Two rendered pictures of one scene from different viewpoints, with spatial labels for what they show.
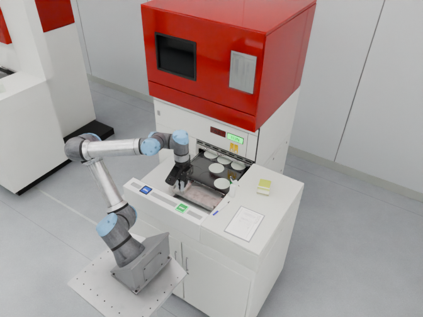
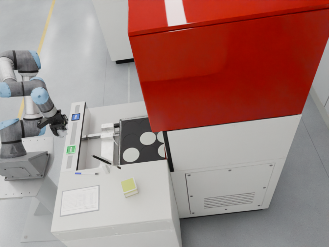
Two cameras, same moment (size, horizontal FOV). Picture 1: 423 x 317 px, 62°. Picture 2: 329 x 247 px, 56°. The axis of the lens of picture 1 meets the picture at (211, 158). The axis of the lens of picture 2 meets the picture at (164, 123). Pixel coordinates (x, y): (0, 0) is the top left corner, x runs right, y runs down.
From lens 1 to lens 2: 1.76 m
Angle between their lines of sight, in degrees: 45
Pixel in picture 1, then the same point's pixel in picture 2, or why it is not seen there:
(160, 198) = (74, 130)
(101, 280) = not seen: hidden behind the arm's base
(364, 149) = not seen: outside the picture
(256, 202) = (111, 194)
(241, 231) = (69, 203)
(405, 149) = not seen: outside the picture
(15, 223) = (97, 81)
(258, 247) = (58, 226)
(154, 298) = (6, 191)
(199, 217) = (68, 166)
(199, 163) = (143, 124)
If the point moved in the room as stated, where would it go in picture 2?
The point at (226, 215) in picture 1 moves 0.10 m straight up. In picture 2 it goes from (81, 182) to (75, 173)
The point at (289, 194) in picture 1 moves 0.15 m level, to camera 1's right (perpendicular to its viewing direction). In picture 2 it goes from (144, 213) to (160, 237)
